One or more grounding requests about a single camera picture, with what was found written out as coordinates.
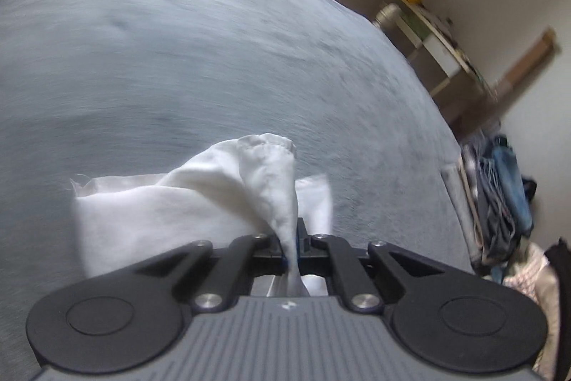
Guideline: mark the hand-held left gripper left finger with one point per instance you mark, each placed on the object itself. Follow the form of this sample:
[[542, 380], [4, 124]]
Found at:
[[267, 249]]

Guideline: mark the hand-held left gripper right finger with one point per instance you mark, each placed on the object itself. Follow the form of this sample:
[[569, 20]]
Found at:
[[308, 245]]

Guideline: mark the white shirt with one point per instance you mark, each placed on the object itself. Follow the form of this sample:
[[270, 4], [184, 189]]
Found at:
[[200, 193]]

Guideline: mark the stack of dark folded clothes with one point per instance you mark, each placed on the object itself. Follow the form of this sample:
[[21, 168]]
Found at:
[[499, 193]]

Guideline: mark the stack of light folded clothes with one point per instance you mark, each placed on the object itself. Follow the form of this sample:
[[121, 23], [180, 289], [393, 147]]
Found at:
[[544, 296]]

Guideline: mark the white desk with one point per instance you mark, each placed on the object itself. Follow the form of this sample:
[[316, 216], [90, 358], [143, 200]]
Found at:
[[437, 50]]

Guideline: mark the cream carved bedpost finial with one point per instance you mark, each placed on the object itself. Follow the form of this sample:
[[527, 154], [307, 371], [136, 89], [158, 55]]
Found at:
[[387, 16]]

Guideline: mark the long cardboard box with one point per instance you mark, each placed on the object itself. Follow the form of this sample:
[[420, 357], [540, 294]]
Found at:
[[513, 77]]

